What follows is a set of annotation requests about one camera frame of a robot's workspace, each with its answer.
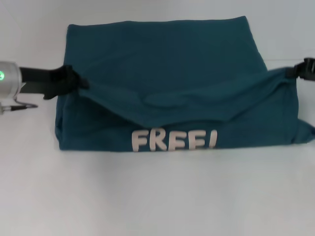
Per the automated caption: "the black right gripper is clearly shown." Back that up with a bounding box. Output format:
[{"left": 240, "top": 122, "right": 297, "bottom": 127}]
[{"left": 286, "top": 58, "right": 315, "bottom": 82}]

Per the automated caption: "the dark cable with silver plug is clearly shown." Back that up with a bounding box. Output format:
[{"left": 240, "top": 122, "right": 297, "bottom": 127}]
[{"left": 0, "top": 93, "right": 39, "bottom": 115}]

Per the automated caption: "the blue shirt with white print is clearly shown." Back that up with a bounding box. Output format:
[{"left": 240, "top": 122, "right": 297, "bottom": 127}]
[{"left": 54, "top": 16, "right": 315, "bottom": 153}]

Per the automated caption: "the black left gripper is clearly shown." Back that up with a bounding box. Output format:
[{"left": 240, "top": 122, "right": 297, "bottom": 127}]
[{"left": 18, "top": 65, "right": 90, "bottom": 100}]

